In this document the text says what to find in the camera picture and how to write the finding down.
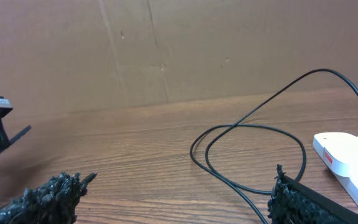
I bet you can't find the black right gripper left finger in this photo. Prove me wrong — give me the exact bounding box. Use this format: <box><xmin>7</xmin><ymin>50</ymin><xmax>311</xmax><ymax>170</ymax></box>
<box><xmin>0</xmin><ymin>172</ymin><xmax>97</xmax><ymax>224</ymax></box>

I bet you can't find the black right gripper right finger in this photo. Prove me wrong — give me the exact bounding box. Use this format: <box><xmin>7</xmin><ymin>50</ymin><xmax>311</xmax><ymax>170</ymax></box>
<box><xmin>268</xmin><ymin>164</ymin><xmax>358</xmax><ymax>224</ymax></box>

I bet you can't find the black USB charging cable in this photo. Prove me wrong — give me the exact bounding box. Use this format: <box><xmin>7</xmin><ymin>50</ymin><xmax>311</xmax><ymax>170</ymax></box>
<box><xmin>190</xmin><ymin>68</ymin><xmax>358</xmax><ymax>224</ymax></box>

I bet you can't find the white charger plug adapter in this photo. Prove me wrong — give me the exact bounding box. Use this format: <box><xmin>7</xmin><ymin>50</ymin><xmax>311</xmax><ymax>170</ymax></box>
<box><xmin>313</xmin><ymin>132</ymin><xmax>358</xmax><ymax>178</ymax></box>

